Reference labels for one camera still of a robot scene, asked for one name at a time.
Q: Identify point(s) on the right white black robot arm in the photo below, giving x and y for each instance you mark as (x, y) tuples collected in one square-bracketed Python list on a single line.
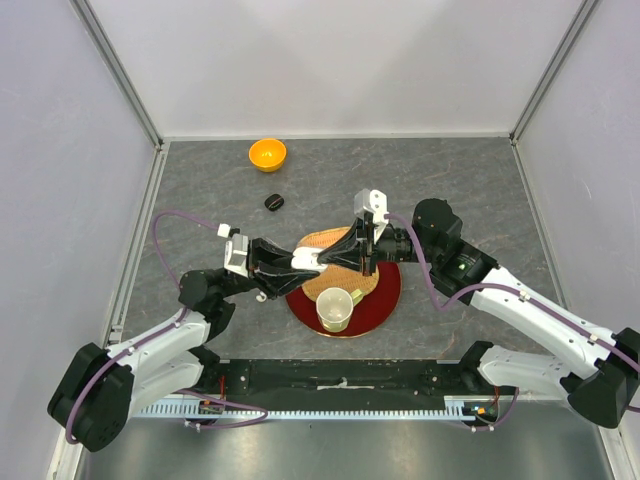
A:
[(595, 369)]

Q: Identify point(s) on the white slotted cable duct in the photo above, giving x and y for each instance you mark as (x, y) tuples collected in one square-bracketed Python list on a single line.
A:
[(190, 408)]

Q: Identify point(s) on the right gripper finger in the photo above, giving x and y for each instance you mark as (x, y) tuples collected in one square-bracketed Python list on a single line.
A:
[(357, 234), (351, 257)]

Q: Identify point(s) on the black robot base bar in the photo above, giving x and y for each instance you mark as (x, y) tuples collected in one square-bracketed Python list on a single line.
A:
[(244, 376)]

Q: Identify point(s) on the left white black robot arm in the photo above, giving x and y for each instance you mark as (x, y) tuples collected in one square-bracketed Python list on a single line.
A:
[(103, 387)]

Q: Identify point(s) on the woven bamboo tray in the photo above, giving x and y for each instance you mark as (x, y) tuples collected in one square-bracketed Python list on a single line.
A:
[(334, 276)]

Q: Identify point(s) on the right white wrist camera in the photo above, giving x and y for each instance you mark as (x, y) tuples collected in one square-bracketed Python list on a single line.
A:
[(371, 201)]

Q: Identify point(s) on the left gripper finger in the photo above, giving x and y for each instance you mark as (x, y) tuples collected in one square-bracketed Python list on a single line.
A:
[(276, 259), (280, 283)]

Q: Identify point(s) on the cream mug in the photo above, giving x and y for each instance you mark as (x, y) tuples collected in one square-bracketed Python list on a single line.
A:
[(335, 306)]

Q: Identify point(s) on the black earbud charging case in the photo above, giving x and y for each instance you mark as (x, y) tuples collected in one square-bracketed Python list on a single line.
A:
[(274, 202)]

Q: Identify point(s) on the white earbud charging case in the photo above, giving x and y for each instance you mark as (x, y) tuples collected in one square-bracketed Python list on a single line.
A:
[(306, 258)]

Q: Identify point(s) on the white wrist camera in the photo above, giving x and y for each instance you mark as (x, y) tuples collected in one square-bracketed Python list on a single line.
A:
[(236, 250), (371, 201)]

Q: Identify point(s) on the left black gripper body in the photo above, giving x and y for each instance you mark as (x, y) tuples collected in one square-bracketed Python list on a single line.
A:
[(250, 274)]

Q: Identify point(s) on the red round plate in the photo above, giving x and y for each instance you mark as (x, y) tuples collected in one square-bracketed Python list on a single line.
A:
[(372, 311)]

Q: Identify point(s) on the orange bowl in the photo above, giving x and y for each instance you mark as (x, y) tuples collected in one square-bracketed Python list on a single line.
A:
[(268, 155)]

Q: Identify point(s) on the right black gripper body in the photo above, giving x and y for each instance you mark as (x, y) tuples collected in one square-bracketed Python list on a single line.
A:
[(368, 264)]

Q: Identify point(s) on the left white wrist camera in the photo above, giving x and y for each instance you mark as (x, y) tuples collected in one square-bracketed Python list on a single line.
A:
[(236, 250)]

